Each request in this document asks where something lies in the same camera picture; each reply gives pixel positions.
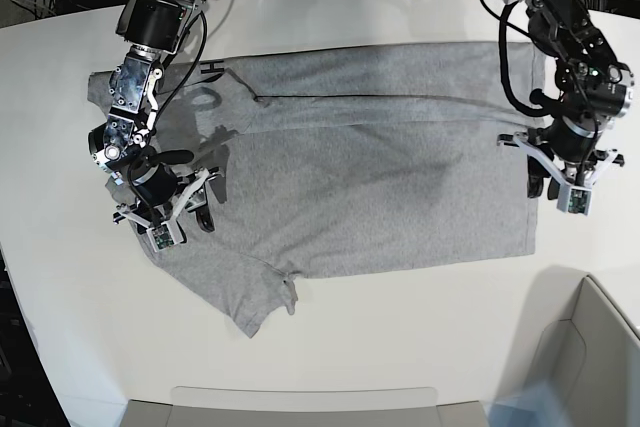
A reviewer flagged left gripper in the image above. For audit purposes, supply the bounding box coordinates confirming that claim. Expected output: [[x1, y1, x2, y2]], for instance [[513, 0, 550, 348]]
[[497, 117, 625, 200]]

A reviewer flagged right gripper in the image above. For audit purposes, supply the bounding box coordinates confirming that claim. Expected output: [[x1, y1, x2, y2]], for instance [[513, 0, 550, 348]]
[[112, 149, 227, 234]]

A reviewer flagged grey T-shirt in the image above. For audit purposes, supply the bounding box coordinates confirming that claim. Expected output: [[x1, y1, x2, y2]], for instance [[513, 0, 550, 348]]
[[85, 40, 547, 340]]

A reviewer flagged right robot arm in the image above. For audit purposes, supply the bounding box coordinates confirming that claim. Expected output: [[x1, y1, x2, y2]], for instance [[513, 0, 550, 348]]
[[88, 0, 207, 245]]

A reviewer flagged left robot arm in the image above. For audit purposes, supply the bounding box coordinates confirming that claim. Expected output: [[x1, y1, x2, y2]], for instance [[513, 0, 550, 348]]
[[497, 0, 635, 215]]

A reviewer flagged beige box right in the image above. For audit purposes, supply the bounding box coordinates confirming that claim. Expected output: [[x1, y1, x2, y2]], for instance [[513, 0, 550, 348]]
[[529, 277, 639, 426]]

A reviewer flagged beige tray bottom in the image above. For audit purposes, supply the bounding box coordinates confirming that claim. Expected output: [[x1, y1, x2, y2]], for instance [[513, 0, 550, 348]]
[[120, 386, 489, 426]]

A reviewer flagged blue translucent object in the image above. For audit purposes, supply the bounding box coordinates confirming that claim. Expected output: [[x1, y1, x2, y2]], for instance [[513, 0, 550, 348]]
[[484, 381, 573, 427]]

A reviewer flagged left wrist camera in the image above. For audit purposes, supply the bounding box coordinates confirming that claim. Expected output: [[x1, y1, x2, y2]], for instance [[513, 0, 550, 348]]
[[557, 184, 592, 216]]

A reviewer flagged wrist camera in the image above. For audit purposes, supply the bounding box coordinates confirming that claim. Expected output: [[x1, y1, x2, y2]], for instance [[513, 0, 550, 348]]
[[557, 184, 592, 216], [146, 221, 186, 253]]

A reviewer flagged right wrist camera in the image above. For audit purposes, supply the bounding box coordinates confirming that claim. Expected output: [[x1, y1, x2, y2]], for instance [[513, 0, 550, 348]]
[[146, 221, 186, 253]]

